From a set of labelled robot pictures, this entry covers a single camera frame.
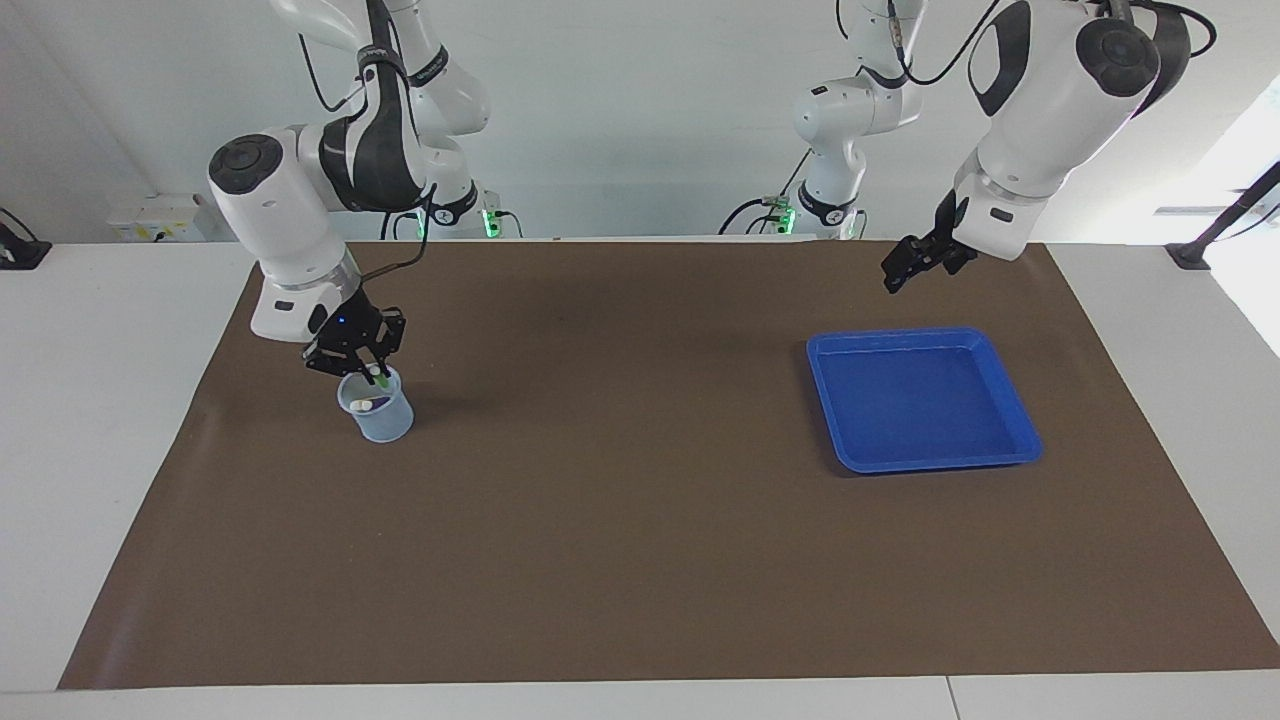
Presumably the translucent plastic cup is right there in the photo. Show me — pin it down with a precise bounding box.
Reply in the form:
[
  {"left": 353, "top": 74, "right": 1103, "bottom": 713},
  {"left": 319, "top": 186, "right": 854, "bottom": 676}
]
[{"left": 336, "top": 365, "right": 414, "bottom": 444}]

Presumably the blue plastic tray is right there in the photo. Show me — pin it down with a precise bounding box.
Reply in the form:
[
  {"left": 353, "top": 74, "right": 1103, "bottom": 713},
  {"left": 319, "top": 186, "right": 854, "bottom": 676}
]
[{"left": 806, "top": 327, "right": 1044, "bottom": 474}]

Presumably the brown table mat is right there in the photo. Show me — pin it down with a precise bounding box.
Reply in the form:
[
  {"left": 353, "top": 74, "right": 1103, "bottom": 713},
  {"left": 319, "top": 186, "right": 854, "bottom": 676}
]
[{"left": 57, "top": 238, "right": 1280, "bottom": 691}]

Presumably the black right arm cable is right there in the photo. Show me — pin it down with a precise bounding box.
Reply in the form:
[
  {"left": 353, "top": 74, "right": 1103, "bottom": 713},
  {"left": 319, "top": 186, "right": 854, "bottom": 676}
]
[{"left": 298, "top": 0, "right": 438, "bottom": 281}]

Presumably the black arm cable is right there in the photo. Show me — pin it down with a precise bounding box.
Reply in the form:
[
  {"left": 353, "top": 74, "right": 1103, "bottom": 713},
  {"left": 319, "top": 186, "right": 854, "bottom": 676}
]
[
  {"left": 838, "top": 0, "right": 1216, "bottom": 89},
  {"left": 298, "top": 0, "right": 438, "bottom": 281}
]

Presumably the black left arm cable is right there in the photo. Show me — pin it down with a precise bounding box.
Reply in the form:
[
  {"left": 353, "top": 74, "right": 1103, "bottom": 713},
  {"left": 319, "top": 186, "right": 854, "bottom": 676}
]
[{"left": 838, "top": 0, "right": 1216, "bottom": 89}]

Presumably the white wall outlet box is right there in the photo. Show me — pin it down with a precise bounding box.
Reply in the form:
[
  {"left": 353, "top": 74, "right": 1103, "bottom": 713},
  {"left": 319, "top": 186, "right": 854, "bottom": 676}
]
[{"left": 107, "top": 193, "right": 216, "bottom": 242}]

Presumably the black camera stand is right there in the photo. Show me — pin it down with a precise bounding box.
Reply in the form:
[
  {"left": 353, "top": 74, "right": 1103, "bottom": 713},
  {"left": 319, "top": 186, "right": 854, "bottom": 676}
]
[{"left": 1165, "top": 160, "right": 1280, "bottom": 271}]

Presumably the black clamp mount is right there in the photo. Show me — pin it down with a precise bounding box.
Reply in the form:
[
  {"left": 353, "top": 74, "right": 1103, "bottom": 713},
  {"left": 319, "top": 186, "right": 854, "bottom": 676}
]
[{"left": 0, "top": 207, "right": 53, "bottom": 271}]

